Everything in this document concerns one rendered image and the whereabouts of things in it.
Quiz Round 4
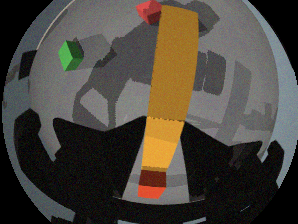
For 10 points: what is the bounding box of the green cube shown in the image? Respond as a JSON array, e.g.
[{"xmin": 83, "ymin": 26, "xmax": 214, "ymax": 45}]
[{"xmin": 59, "ymin": 40, "xmax": 84, "ymax": 72}]

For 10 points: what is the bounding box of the orange long bar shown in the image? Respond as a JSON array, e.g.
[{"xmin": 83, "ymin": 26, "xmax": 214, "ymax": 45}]
[{"xmin": 138, "ymin": 6, "xmax": 200, "ymax": 198}]

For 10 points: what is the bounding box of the red block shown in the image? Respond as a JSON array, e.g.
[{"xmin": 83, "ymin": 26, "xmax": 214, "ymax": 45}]
[{"xmin": 136, "ymin": 0, "xmax": 162, "ymax": 24}]

